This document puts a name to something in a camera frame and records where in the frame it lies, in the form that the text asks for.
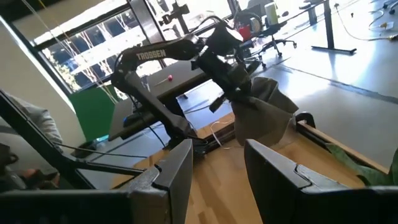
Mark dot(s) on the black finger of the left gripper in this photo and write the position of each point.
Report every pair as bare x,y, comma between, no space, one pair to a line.
217,104

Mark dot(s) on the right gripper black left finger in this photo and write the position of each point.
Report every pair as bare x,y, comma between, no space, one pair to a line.
174,186

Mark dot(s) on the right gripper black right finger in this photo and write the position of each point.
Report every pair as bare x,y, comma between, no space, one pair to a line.
280,193

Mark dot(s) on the grey washed baseball cap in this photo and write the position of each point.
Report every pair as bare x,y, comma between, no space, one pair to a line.
261,124

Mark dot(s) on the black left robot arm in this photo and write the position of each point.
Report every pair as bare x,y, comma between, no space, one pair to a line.
161,53

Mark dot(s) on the grey desk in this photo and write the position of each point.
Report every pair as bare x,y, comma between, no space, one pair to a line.
186,73

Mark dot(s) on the red container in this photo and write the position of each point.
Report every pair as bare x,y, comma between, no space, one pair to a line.
245,32

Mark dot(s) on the red ball pin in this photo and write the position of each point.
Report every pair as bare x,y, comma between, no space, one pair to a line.
169,77

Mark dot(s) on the black office chair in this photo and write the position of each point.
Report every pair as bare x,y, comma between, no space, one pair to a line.
273,31

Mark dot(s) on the green and white cup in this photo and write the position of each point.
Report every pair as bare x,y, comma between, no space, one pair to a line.
271,14

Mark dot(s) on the black tripod stand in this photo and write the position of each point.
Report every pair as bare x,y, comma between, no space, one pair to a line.
177,12

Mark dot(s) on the black table clamp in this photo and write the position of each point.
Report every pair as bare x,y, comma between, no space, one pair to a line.
306,115

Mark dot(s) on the green snake plant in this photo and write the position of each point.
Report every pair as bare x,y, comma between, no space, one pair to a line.
367,174

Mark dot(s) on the green board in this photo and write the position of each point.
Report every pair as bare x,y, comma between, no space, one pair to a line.
93,115

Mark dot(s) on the black legged standing desk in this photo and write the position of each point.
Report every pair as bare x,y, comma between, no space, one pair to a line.
329,25

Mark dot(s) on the person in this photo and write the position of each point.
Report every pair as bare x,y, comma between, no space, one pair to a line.
40,121

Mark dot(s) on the black aluminium table frame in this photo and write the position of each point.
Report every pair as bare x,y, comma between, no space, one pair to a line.
46,146

